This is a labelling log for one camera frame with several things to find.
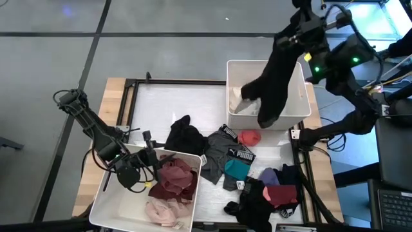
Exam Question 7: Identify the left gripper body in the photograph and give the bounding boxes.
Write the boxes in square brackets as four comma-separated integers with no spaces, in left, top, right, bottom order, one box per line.
[128,148,161,177]

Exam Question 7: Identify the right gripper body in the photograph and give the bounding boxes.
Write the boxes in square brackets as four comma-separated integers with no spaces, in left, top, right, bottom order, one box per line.
[295,8,331,57]

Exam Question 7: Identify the rose pink garment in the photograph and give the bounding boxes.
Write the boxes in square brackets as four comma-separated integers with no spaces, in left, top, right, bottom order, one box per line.
[159,157,194,195]

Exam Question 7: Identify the dark red garment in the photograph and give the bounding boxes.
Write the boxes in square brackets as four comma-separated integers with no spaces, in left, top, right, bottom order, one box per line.
[147,169,198,204]

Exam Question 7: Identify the long black trousers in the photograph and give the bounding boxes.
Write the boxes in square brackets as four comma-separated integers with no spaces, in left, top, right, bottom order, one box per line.
[240,19,306,130]

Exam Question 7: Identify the light pink garment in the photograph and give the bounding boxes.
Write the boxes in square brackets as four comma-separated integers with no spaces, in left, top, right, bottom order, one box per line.
[144,197,191,227]

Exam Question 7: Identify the grey Puma boxer shorts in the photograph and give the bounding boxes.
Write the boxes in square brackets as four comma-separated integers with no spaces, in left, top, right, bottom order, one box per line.
[200,124,258,191]

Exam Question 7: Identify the teal garment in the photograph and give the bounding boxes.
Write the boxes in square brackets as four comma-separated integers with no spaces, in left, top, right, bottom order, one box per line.
[224,159,251,181]

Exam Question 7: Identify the coral red garment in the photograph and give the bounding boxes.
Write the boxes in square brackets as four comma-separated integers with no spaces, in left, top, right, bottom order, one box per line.
[238,129,262,147]

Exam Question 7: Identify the black knit garment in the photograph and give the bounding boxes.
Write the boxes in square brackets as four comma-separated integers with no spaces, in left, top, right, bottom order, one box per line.
[223,178,276,232]

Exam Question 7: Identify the maroon garment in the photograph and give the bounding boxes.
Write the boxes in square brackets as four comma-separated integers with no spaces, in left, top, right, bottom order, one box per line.
[262,184,299,208]

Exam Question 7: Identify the white woven plastic basket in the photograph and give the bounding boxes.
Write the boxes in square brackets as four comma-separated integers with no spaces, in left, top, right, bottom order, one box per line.
[88,143,203,232]
[226,59,312,131]

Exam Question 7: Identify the person's leg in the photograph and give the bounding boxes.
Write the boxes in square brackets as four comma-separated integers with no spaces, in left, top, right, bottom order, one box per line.
[388,32,412,59]

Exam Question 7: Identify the black rig crossbar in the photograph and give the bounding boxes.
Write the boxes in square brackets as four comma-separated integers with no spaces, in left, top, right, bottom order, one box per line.
[0,218,97,232]

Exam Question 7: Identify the grey chair base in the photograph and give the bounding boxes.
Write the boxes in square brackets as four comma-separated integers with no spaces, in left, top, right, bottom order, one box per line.
[0,137,25,151]

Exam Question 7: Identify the black monitor panel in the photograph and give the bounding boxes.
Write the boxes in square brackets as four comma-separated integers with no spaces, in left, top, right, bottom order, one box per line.
[375,109,412,191]

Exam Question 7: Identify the black laptop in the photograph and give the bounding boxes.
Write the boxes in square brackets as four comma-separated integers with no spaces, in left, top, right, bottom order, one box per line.
[368,179,412,232]

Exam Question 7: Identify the white cable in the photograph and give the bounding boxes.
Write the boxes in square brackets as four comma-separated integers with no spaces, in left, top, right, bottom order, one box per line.
[363,53,412,90]

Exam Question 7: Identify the yellow cable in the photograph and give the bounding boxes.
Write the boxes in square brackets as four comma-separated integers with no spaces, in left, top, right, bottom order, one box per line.
[312,71,412,96]

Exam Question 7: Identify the black cable loop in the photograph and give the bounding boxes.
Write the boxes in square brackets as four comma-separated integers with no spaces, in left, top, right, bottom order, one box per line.
[321,117,348,152]

